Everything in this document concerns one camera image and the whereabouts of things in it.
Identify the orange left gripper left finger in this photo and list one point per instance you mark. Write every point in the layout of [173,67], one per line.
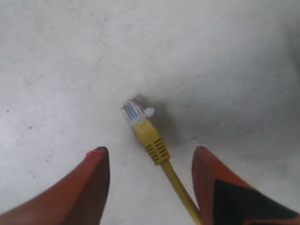
[77,199]

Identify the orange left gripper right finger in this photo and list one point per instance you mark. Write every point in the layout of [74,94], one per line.
[224,198]

